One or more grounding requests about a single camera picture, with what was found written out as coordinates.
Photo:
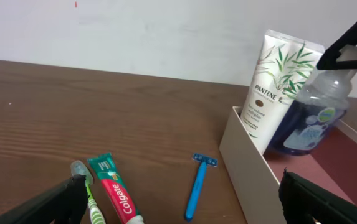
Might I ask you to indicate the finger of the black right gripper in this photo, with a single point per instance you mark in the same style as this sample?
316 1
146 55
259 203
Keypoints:
328 60

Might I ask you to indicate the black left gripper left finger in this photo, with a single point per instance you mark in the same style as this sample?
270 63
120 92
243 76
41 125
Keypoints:
66 203

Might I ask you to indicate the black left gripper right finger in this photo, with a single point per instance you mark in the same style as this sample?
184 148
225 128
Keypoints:
305 202

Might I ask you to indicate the white Pantene tube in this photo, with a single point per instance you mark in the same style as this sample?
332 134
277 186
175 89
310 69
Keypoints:
284 65

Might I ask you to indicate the green toothbrush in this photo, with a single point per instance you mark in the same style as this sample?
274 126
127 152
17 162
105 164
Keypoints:
79 168

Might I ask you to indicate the Colgate toothpaste tube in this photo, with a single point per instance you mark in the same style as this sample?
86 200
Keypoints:
107 172

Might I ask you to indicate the white box pink interior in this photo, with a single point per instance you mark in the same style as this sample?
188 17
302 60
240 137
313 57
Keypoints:
274 188

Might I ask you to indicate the blue disposable razor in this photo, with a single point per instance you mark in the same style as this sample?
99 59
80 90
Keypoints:
204 161

